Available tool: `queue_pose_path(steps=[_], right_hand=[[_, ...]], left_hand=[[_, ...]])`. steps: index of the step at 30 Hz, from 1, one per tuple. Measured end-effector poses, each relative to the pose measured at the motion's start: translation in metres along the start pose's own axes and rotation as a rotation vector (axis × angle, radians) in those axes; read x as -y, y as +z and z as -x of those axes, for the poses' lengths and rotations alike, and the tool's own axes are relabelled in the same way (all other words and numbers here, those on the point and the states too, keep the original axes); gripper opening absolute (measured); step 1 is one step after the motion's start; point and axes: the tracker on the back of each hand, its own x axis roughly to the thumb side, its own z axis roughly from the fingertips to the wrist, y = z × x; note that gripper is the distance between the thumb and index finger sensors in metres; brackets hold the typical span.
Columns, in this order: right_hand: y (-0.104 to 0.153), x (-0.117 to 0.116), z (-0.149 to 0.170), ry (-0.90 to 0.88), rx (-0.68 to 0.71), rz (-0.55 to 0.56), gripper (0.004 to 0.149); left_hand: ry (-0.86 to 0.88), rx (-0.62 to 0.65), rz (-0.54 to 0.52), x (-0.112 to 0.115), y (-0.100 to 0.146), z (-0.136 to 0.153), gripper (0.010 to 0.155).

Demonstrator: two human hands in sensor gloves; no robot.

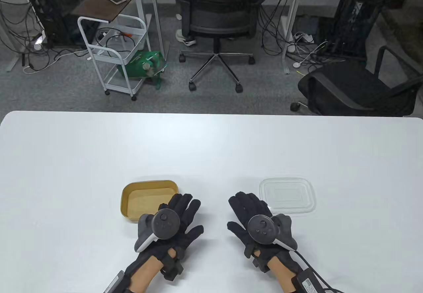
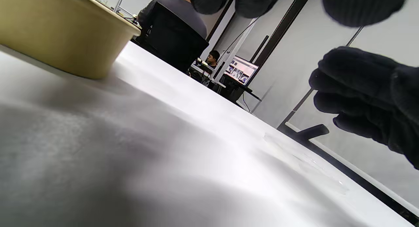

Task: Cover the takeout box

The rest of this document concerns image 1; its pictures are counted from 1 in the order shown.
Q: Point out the person's right hand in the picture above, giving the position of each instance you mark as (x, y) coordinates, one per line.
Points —
(248, 207)

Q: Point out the person's left hand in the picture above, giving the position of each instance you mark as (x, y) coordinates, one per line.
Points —
(190, 207)

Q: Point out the clear plastic takeout lid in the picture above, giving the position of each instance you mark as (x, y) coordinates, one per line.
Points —
(287, 194)

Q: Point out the brown takeout box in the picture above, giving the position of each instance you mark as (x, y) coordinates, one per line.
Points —
(142, 200)

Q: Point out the person's left forearm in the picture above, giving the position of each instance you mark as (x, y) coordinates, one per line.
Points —
(145, 274)

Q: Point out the person's right forearm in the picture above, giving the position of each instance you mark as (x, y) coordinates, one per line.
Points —
(281, 274)

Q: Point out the grey right hand controller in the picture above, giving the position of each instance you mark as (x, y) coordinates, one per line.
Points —
(262, 228)

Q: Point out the grey hand controller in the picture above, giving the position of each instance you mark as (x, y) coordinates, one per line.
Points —
(163, 223)
(262, 228)

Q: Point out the grey left hand controller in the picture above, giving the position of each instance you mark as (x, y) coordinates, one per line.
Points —
(163, 223)

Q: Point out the green bag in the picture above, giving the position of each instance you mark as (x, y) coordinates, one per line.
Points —
(138, 68)

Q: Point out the black armrest office chair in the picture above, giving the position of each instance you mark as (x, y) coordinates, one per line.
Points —
(347, 88)

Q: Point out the white rolling cart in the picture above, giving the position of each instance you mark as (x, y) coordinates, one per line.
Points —
(112, 55)

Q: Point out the white power strip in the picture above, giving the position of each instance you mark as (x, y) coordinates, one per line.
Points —
(305, 38)

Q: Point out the white desk leg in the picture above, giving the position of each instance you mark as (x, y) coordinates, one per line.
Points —
(157, 15)
(290, 18)

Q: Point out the black mesh office chair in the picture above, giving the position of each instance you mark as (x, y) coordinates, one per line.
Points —
(218, 12)

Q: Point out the brown side table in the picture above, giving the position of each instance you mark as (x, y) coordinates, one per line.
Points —
(102, 7)

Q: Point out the black computer tower yellow sticker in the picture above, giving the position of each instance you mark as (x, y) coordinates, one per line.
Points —
(56, 12)

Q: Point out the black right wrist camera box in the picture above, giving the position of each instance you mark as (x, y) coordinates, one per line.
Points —
(310, 281)

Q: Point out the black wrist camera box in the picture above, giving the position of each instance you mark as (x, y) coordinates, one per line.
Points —
(310, 281)
(115, 281)

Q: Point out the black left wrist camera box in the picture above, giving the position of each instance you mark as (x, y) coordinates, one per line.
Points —
(115, 281)

